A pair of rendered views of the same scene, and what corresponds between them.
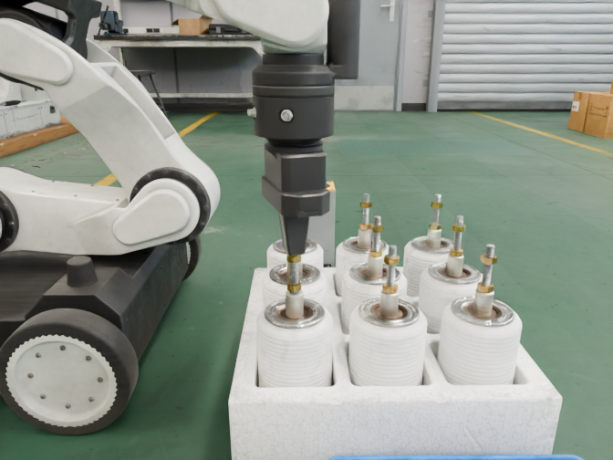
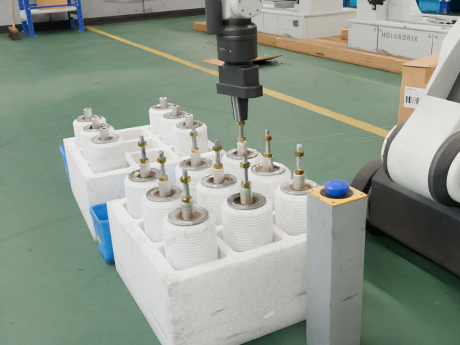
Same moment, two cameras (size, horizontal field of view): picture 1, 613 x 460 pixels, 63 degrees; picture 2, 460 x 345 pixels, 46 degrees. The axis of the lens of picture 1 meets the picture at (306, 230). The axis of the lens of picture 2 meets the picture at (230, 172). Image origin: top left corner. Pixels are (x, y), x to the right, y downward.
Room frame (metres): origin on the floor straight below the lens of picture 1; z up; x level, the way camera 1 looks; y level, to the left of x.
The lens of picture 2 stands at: (1.62, -0.51, 0.67)
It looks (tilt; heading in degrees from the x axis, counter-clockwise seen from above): 21 degrees down; 155
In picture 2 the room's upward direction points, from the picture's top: 3 degrees counter-clockwise
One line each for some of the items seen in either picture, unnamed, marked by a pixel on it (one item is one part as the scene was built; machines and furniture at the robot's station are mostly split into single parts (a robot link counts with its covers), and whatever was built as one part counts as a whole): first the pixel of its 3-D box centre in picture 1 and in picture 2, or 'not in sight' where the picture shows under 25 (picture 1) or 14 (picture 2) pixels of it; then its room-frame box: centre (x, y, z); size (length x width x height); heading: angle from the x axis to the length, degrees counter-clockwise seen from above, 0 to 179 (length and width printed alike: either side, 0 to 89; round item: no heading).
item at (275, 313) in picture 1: (294, 313); (242, 154); (0.55, 0.01, 0.25); 0.08 x 0.08 x 0.01
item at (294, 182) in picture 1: (291, 151); (239, 66); (0.55, 0.02, 0.46); 0.13 x 0.10 x 0.12; 18
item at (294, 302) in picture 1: (294, 304); (241, 148); (0.55, 0.01, 0.26); 0.02 x 0.02 x 0.03
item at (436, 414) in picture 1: (369, 367); (223, 250); (0.67, -0.10, 0.09); 0.39 x 0.39 x 0.18; 1
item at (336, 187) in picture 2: not in sight; (336, 189); (0.96, -0.02, 0.32); 0.04 x 0.04 x 0.02
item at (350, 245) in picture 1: (364, 245); (246, 201); (0.79, -0.10, 0.25); 0.08 x 0.08 x 0.01
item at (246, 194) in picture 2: (364, 238); (246, 194); (0.79, -0.10, 0.26); 0.02 x 0.02 x 0.03
